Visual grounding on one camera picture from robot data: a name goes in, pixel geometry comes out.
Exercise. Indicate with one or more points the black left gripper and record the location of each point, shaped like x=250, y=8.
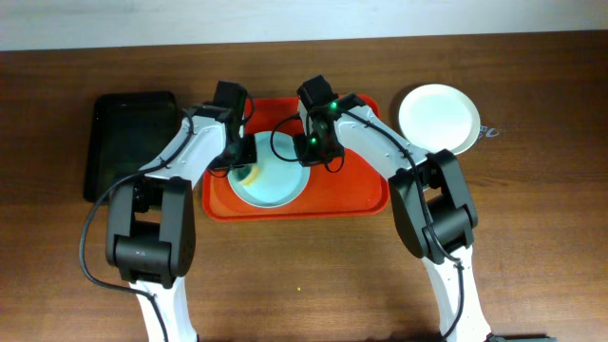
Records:
x=242, y=152

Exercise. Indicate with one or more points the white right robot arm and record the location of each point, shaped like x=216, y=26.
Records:
x=433, y=211

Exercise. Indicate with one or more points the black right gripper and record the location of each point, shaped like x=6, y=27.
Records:
x=313, y=158

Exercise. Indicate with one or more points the red plastic tray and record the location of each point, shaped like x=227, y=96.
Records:
x=356, y=190

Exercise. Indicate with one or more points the white plate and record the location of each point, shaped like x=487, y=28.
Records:
x=437, y=117

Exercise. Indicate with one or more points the yellow green scrub sponge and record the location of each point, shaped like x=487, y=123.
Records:
x=247, y=174

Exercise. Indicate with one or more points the black plastic tray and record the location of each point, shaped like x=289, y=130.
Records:
x=128, y=130

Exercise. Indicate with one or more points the light blue plate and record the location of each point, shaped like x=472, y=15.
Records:
x=279, y=182

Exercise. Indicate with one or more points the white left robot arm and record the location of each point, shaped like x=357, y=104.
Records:
x=151, y=231

